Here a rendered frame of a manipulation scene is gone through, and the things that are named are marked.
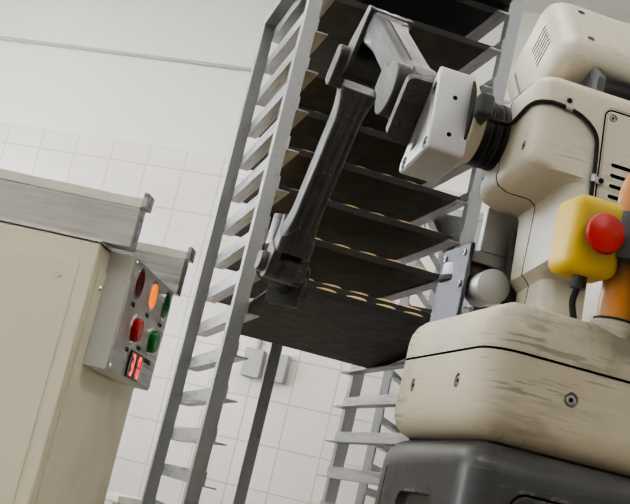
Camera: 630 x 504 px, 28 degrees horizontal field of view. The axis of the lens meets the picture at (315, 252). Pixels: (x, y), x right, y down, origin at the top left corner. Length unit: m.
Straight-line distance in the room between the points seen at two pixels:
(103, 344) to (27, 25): 5.38
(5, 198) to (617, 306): 0.74
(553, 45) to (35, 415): 0.78
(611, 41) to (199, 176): 4.55
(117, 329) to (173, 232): 4.56
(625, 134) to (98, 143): 4.97
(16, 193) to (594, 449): 0.75
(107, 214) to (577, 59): 0.61
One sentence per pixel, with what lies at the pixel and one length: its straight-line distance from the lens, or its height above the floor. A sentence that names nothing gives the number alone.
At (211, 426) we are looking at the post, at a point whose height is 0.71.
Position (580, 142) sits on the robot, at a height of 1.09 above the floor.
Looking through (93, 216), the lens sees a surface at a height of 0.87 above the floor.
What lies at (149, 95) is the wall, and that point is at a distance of 6.34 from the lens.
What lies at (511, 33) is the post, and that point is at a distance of 2.89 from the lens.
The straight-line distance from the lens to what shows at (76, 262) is 1.46.
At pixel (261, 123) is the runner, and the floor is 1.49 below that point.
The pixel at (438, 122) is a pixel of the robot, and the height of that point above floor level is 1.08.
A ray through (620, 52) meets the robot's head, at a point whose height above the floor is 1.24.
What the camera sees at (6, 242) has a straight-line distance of 1.50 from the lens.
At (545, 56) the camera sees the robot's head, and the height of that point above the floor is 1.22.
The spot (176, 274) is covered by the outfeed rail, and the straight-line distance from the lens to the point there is 1.75.
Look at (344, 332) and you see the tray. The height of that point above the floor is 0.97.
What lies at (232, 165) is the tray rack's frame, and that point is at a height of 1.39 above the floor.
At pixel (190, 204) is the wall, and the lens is 6.06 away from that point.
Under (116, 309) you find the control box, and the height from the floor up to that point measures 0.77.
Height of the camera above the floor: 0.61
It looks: 11 degrees up
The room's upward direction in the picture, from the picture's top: 13 degrees clockwise
